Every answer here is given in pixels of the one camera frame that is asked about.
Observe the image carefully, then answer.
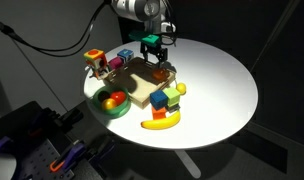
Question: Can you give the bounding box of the black cable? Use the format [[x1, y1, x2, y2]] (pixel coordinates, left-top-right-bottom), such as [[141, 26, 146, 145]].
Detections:
[[0, 0, 111, 58]]

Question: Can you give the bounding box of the yellow round fruit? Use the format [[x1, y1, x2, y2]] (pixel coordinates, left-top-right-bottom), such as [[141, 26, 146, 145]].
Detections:
[[101, 98, 117, 110]]

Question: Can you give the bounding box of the multicolour toy cube on stand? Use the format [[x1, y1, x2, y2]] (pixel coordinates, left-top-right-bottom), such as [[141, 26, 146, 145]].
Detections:
[[84, 49, 109, 79]]

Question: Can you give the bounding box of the orange cube block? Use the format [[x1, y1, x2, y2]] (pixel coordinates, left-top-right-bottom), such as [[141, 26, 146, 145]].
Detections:
[[152, 107, 167, 120]]

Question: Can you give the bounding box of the magenta cube block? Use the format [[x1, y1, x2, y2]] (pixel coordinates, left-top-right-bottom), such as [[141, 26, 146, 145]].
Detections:
[[109, 56, 123, 70]]

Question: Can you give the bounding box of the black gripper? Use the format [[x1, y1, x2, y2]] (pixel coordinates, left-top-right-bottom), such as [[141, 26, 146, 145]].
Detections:
[[140, 43, 168, 68]]

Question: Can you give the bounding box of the perforated metal breadboard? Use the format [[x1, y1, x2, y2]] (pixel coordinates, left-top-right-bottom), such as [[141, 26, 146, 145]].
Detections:
[[13, 139, 75, 180]]

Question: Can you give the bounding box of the orange fruit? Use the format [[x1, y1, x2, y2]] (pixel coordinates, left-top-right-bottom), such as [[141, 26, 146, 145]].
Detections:
[[152, 68, 168, 81]]

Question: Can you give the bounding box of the red apple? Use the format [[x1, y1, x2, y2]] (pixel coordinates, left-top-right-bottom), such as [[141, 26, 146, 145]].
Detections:
[[110, 91, 126, 104]]

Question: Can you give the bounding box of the dark purple plum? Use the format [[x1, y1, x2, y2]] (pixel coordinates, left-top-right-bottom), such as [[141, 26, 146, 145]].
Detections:
[[98, 91, 110, 102]]

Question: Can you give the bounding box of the white table pedestal leg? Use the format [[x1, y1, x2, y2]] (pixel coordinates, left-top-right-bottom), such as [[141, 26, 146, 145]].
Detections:
[[175, 150, 201, 179]]

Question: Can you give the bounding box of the green bowl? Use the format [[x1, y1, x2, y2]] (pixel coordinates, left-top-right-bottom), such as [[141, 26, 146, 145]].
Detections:
[[92, 86, 131, 118]]

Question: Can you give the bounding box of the yellow banana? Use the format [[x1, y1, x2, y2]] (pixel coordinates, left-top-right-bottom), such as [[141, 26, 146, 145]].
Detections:
[[141, 111, 181, 130]]

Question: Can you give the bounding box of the blue cube block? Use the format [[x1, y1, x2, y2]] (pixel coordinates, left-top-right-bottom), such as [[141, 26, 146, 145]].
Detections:
[[150, 90, 168, 110]]

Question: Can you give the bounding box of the blue number cube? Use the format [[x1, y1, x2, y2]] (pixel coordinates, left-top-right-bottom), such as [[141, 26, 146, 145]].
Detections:
[[117, 49, 134, 63]]

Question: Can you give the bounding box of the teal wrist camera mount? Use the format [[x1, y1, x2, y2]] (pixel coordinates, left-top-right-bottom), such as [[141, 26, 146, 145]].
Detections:
[[129, 31, 160, 47]]

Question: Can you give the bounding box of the purple orange clamp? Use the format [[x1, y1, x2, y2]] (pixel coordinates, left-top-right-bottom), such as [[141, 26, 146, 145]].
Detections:
[[49, 143, 86, 172]]

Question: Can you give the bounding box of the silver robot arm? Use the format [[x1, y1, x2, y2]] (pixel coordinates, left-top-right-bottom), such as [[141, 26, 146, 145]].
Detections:
[[110, 0, 176, 67]]

